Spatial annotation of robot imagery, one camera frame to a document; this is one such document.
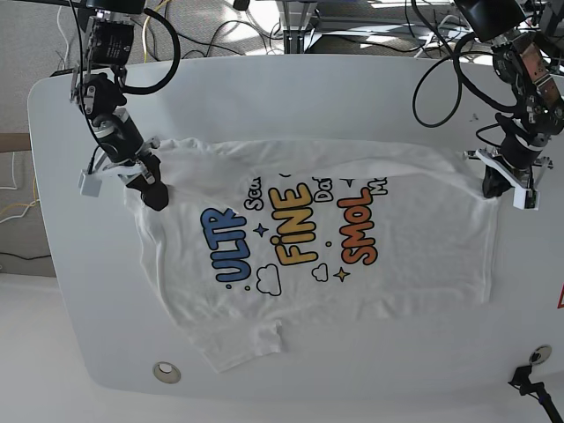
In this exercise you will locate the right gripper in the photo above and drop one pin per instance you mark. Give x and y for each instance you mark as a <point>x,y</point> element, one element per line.
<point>153,190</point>

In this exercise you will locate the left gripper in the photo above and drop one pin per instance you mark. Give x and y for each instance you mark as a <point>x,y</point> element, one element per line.
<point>499,177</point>

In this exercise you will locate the white printed T-shirt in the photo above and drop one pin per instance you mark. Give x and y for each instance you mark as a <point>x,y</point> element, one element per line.
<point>258,235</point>

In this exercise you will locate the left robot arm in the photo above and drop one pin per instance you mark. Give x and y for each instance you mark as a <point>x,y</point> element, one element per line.
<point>538,113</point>

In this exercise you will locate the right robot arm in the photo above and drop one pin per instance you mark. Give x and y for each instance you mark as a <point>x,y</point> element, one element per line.
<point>99,90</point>

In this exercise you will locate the red warning sticker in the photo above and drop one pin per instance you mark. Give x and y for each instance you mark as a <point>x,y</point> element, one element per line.
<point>561,299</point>

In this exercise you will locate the right table grommet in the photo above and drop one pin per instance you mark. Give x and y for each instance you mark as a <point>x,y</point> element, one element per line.
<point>540,355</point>

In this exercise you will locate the table grommet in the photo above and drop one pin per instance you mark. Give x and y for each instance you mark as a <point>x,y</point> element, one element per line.
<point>540,355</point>
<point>166,372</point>

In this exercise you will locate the left table grommet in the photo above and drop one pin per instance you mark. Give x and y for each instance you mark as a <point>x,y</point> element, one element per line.
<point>166,372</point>

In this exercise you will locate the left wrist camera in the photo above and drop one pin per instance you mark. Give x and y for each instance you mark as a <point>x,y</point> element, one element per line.
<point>525,199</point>

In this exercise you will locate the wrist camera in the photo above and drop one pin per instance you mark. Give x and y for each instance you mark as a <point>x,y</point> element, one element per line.
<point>89,185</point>
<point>525,199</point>

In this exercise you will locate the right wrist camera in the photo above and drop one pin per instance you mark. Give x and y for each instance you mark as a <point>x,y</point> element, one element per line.
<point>89,185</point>

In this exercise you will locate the black clamp mount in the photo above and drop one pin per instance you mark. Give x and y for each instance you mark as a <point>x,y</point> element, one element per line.
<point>522,383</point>

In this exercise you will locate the aluminium table post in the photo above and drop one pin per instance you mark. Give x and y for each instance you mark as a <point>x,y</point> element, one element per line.
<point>301,25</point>

